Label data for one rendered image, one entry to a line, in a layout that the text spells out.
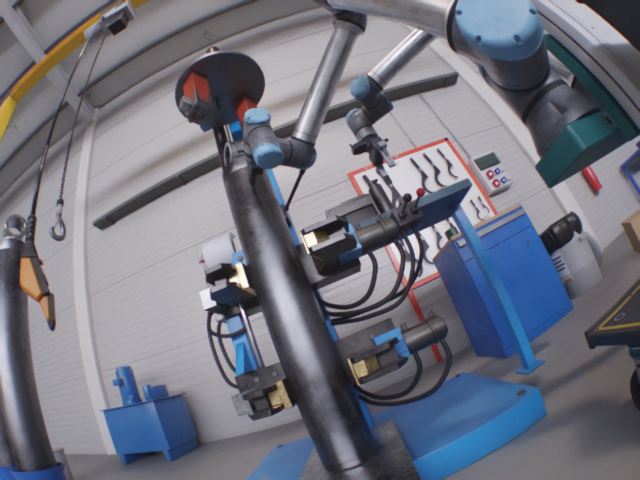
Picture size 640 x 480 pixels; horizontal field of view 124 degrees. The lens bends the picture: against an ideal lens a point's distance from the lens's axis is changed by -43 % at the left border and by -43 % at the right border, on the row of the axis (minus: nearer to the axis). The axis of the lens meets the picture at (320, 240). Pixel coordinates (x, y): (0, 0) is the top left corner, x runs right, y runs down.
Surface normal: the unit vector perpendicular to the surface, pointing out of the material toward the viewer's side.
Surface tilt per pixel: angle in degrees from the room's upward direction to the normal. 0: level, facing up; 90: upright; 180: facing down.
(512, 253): 90
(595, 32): 90
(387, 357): 90
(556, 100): 70
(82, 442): 90
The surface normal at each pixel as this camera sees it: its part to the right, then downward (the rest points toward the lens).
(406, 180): -0.12, -0.33
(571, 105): -0.67, -0.38
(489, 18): -0.66, 0.07
